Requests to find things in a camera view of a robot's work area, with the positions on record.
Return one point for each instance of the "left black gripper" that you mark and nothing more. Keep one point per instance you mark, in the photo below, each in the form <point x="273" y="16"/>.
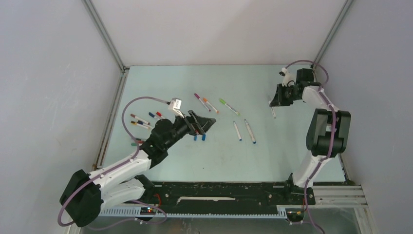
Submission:
<point x="204" y="124"/>

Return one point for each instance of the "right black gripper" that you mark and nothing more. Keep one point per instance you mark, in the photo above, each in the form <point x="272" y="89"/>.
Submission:
<point x="278" y="99"/>

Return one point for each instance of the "light blue marker body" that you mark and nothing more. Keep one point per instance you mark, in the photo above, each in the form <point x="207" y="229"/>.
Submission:
<point x="237" y="131"/>

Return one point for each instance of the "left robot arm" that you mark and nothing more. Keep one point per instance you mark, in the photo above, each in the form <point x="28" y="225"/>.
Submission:
<point x="87" y="194"/>

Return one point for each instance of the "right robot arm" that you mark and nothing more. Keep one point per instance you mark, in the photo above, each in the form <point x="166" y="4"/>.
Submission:
<point x="327" y="135"/>

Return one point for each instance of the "orange cap marker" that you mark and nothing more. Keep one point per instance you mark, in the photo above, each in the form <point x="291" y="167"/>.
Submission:
<point x="210" y="105"/>

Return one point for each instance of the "green cap marker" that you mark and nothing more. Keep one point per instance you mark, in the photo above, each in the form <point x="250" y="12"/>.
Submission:
<point x="228" y="106"/>

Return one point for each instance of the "purple cap marker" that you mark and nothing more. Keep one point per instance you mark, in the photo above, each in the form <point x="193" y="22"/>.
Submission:
<point x="203" y="103"/>

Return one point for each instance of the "red cap marker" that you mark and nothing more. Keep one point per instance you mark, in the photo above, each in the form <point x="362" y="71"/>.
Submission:
<point x="160" y="115"/>

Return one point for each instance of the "dark blue cap marker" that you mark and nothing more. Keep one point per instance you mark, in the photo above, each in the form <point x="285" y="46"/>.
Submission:
<point x="153" y="116"/>

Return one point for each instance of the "yellow black marker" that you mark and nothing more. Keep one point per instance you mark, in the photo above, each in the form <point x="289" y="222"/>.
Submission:
<point x="141" y="124"/>

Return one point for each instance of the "green red marker cluster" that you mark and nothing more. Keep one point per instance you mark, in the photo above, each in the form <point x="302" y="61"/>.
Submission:
<point x="139" y="141"/>

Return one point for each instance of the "brown cap marker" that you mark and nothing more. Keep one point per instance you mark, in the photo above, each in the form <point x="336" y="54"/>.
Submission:
<point x="140" y="119"/>

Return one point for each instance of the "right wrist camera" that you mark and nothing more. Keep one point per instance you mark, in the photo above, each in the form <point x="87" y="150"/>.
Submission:
<point x="288" y="78"/>

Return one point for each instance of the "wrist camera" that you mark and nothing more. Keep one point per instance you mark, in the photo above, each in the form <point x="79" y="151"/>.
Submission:
<point x="174" y="106"/>
<point x="288" y="78"/>

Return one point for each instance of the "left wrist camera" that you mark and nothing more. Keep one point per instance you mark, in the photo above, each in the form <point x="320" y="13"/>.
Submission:
<point x="174" y="106"/>

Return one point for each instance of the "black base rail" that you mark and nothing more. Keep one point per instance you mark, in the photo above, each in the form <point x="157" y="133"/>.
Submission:
<point x="222" y="198"/>

